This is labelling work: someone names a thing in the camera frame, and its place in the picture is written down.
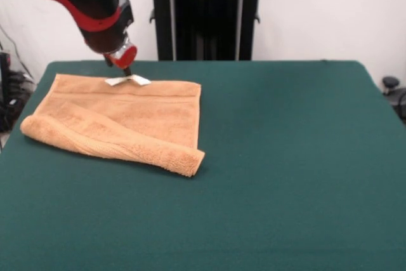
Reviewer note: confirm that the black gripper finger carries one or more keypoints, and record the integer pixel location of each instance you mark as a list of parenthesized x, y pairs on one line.
[(127, 72), (108, 61)]

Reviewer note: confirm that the black chair caster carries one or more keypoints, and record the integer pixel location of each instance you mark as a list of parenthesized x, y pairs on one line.
[(390, 82)]

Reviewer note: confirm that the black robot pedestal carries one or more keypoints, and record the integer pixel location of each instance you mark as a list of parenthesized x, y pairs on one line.
[(206, 14)]

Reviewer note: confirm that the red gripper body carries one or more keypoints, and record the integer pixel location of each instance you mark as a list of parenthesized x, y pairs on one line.
[(124, 56)]

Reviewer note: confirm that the tan terry towel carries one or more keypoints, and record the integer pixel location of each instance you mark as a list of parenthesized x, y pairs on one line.
[(127, 115)]

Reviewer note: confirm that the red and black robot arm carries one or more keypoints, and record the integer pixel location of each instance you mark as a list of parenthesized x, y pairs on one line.
[(79, 1)]

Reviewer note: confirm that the black chair base leg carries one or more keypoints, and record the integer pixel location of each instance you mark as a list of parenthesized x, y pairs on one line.
[(400, 99)]

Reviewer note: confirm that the black power strip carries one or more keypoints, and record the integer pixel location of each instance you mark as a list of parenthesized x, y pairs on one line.
[(19, 85)]

